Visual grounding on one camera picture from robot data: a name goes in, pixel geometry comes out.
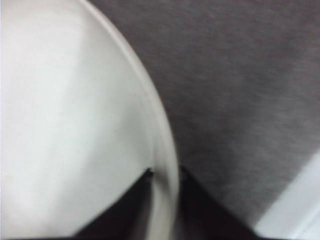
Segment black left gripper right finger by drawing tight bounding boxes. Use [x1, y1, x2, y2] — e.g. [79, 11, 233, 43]
[175, 166, 261, 240]

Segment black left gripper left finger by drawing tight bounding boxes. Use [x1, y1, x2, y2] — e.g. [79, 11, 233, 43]
[72, 168, 154, 240]

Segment white plate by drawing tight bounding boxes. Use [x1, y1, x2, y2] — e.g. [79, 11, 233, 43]
[0, 0, 180, 240]

